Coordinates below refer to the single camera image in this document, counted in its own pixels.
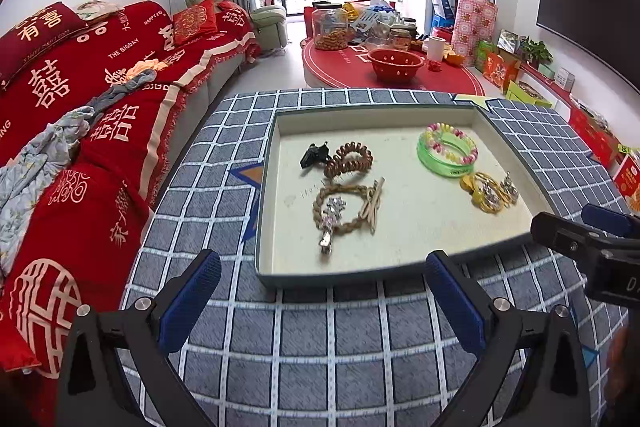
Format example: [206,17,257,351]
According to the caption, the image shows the beige hair clip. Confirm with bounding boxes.
[360,178,387,236]

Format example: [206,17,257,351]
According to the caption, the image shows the red cardboard box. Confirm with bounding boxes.
[569,107,621,166]

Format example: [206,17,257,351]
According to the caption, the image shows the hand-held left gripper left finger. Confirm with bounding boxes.
[55,248,223,427]

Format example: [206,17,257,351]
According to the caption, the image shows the green translucent bangle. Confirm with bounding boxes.
[416,127,479,178]

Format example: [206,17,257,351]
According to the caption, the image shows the green gift box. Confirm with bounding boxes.
[474,39,494,70]

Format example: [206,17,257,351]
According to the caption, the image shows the yellow spiral hair tie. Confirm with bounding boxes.
[460,172,507,213]

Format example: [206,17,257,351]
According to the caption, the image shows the small potted plant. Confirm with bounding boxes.
[520,37,554,68]

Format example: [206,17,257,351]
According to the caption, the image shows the peach crumpled cloth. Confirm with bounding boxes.
[125,59,169,80]

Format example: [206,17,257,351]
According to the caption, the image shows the yellow-green box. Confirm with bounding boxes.
[505,79,551,108]

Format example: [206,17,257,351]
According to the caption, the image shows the colourful beaded bracelet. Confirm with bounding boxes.
[424,122,480,166]

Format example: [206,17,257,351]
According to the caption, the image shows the black hair claw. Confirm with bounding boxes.
[300,142,330,169]

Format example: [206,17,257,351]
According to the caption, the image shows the brown spiral hair tie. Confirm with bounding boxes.
[324,141,374,179]

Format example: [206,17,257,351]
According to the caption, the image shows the red plastic colander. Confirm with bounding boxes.
[367,49,424,83]

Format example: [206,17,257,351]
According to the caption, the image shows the blue and white bag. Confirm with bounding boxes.
[431,0,457,28]

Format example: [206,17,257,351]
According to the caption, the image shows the round red table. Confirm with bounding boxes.
[301,34,485,97]

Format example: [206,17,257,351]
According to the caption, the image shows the person's right forearm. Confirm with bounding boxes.
[602,327,640,427]

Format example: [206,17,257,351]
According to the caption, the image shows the orange and white snack box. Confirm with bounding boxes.
[612,152,640,213]

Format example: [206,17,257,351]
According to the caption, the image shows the grey checked tablecloth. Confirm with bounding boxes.
[120,88,632,427]

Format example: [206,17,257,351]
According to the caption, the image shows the large glass snack jar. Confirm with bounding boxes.
[312,3,350,52]

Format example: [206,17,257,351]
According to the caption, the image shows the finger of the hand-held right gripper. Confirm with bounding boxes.
[581,204,640,239]
[531,212,608,265]

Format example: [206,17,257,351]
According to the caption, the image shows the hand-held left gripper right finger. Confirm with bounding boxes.
[424,249,606,427]

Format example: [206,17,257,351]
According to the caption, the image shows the red lettered pillow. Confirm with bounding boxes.
[0,2,89,84]

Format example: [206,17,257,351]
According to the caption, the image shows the grey-blue crumpled clothes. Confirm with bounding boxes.
[0,72,157,279]

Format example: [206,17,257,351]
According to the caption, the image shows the sofa with red cover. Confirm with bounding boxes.
[0,0,261,381]

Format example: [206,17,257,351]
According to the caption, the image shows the red patterned cushion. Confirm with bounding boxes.
[172,0,219,46]

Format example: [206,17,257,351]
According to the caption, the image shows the braided rope bracelet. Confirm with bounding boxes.
[312,182,376,236]

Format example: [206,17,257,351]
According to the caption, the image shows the grey shallow cardboard box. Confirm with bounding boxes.
[254,104,569,291]

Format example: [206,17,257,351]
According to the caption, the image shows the crystal hair clip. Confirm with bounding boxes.
[317,196,349,256]

